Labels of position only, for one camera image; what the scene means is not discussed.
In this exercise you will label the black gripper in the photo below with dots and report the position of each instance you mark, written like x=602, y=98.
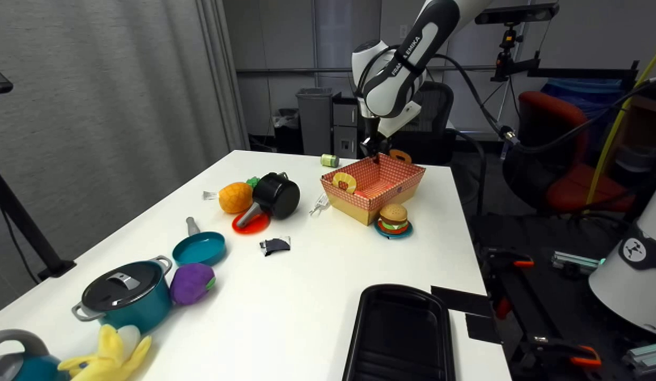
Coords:
x=373, y=145

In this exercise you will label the orange checkered fruit box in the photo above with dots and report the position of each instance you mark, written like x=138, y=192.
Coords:
x=384, y=186

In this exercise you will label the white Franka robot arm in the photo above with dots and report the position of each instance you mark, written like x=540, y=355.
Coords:
x=389, y=77

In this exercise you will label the small green toy can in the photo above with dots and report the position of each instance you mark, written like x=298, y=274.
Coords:
x=329, y=159

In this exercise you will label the plush burger toy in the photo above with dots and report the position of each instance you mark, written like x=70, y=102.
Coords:
x=395, y=214

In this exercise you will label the small teal toy plate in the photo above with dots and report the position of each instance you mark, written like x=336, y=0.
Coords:
x=403, y=233

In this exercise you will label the black toy cup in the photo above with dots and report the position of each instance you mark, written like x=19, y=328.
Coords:
x=278, y=193

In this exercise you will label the green vegetable toy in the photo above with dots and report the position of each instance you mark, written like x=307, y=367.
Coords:
x=253, y=182

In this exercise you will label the red flat toy piece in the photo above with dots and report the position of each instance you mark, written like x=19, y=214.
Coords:
x=250, y=225

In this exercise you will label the large orange plush fruit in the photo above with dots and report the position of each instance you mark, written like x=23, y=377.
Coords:
x=236, y=198

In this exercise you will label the teal toy frying pan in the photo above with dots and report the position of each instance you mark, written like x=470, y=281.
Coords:
x=201, y=250

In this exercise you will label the purple eggplant toy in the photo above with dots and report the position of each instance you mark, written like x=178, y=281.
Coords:
x=192, y=284

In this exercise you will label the teal toy pot with lid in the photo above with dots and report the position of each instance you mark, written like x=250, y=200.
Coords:
x=131, y=299

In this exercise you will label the yellow toy glove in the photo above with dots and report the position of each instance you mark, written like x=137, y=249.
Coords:
x=113, y=357

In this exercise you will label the grey drawer unit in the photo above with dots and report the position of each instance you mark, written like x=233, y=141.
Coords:
x=347, y=128

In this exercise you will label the black office chair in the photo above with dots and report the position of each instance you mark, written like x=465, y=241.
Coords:
x=436, y=106

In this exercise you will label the black flat strip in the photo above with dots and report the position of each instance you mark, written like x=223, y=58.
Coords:
x=458, y=298

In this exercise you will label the orange black clamp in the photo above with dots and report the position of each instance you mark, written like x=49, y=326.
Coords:
x=520, y=263
x=586, y=361

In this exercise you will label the red office chair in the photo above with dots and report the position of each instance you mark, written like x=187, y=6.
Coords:
x=552, y=112

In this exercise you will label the black baking tray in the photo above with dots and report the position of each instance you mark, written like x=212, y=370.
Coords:
x=399, y=340

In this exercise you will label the blue fabric item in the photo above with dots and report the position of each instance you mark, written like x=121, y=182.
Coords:
x=578, y=92

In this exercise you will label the teal grey tool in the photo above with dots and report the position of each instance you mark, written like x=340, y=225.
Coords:
x=648, y=355
x=574, y=262

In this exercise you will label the white object with round logo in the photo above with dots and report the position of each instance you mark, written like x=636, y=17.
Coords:
x=632, y=289

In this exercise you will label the grey curtain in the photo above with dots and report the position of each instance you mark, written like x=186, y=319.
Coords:
x=96, y=106

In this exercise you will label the black camera stand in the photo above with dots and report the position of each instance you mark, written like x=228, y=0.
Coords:
x=511, y=50

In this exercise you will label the black camera tripod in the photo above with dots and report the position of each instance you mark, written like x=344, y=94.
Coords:
x=25, y=225

